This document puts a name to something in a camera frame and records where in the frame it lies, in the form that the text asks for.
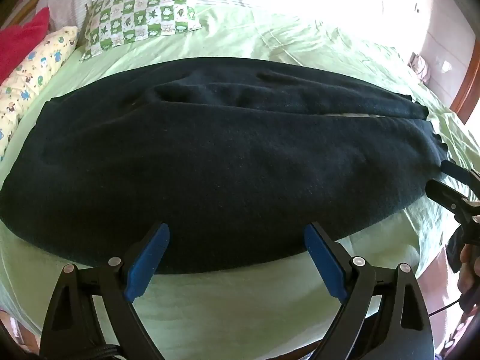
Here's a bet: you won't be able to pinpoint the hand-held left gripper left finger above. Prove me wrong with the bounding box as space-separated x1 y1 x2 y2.
39 222 171 360

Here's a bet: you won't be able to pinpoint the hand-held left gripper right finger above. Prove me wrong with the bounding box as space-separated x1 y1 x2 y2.
304 222 436 360

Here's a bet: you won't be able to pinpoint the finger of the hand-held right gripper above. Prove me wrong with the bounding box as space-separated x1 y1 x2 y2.
439 160 480 186
425 179 480 227

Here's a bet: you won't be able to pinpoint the dark navy pants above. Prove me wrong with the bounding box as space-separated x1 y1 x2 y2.
0 57 449 275

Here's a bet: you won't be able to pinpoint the person's right hand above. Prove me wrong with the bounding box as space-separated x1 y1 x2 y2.
457 243 480 295

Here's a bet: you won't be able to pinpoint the light green bed sheet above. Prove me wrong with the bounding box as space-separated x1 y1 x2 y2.
0 4 480 353

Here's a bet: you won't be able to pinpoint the yellow cartoon print bolster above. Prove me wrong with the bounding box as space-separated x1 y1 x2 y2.
0 26 79 162

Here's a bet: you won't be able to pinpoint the green frog print pillow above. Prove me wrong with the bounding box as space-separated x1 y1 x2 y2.
79 0 203 62

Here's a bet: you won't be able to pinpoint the red cushion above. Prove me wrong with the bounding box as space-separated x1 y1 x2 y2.
0 7 51 85

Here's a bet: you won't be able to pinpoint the black cable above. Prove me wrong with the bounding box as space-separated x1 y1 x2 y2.
428 298 463 317

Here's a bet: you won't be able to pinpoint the wooden door frame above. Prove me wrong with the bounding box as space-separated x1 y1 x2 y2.
452 53 480 125

